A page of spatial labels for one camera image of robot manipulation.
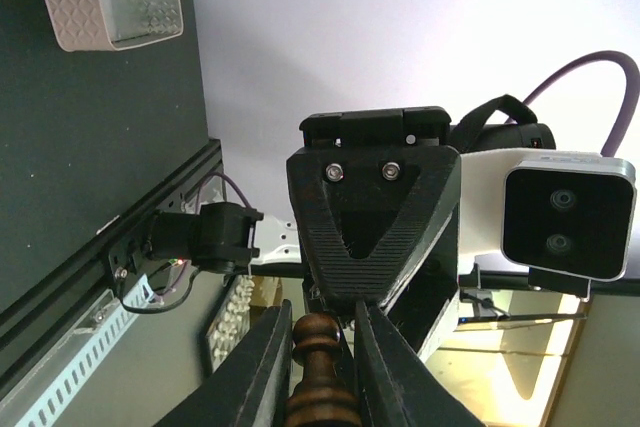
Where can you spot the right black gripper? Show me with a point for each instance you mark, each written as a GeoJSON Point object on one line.
{"type": "Point", "coordinates": [368, 217]}

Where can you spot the light blue cable duct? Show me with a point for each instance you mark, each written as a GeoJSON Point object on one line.
{"type": "Point", "coordinates": [50, 386]}

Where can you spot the black rail base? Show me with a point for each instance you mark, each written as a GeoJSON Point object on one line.
{"type": "Point", "coordinates": [113, 261]}

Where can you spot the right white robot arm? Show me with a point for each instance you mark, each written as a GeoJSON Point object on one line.
{"type": "Point", "coordinates": [503, 122]}

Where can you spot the dark chess bishop piece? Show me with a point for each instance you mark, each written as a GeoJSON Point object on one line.
{"type": "Point", "coordinates": [321, 398]}

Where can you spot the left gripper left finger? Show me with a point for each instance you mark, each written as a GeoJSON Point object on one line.
{"type": "Point", "coordinates": [251, 386]}

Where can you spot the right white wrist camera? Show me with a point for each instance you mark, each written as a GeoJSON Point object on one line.
{"type": "Point", "coordinates": [566, 216]}

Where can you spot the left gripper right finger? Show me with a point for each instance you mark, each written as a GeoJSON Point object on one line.
{"type": "Point", "coordinates": [394, 387]}

